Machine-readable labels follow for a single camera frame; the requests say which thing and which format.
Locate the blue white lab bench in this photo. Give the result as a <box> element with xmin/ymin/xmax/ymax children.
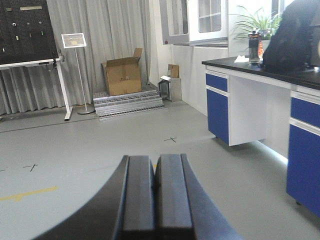
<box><xmin>203</xmin><ymin>57</ymin><xmax>320</xmax><ymax>215</ymax></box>

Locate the large open cardboard box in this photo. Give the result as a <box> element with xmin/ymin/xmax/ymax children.
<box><xmin>101</xmin><ymin>48</ymin><xmax>143</xmax><ymax>96</ymax></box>

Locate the stack of metal grates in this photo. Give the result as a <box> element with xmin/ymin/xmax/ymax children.
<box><xmin>93</xmin><ymin>84</ymin><xmax>167</xmax><ymax>121</ymax></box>

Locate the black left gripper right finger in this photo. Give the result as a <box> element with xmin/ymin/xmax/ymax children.
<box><xmin>154</xmin><ymin>153</ymin><xmax>242</xmax><ymax>240</ymax></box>

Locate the black pegboard tool stand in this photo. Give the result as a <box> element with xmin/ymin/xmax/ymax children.
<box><xmin>0</xmin><ymin>0</ymin><xmax>73</xmax><ymax>121</ymax></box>

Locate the dark water bottle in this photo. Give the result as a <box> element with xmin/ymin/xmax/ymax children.
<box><xmin>248</xmin><ymin>28</ymin><xmax>260</xmax><ymax>64</ymax></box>

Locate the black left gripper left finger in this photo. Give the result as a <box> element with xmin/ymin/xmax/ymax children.
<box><xmin>37</xmin><ymin>155</ymin><xmax>156</xmax><ymax>240</ymax></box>

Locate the metal box enclosure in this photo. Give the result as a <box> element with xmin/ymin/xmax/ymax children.
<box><xmin>158</xmin><ymin>75</ymin><xmax>182</xmax><ymax>102</ymax></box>

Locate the white sign stand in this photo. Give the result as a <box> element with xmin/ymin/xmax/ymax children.
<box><xmin>61</xmin><ymin>32</ymin><xmax>95</xmax><ymax>115</ymax></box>

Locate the small cardboard box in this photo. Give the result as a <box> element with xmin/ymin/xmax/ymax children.
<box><xmin>167</xmin><ymin>64</ymin><xmax>179</xmax><ymax>78</ymax></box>

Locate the white crumpled paper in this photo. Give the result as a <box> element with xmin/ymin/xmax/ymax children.
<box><xmin>234</xmin><ymin>55</ymin><xmax>249</xmax><ymax>63</ymax></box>

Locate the green potted plant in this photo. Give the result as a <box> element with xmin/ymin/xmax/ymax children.
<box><xmin>231</xmin><ymin>5</ymin><xmax>282</xmax><ymax>62</ymax></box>

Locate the white fume hood cabinet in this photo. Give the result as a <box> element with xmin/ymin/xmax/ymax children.
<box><xmin>159</xmin><ymin>0</ymin><xmax>228</xmax><ymax>46</ymax></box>

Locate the black backpack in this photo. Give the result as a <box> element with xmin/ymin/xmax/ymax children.
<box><xmin>262</xmin><ymin>0</ymin><xmax>320</xmax><ymax>72</ymax></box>

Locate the grey curtain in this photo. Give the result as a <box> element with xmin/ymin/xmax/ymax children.
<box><xmin>0</xmin><ymin>0</ymin><xmax>152</xmax><ymax>114</ymax></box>

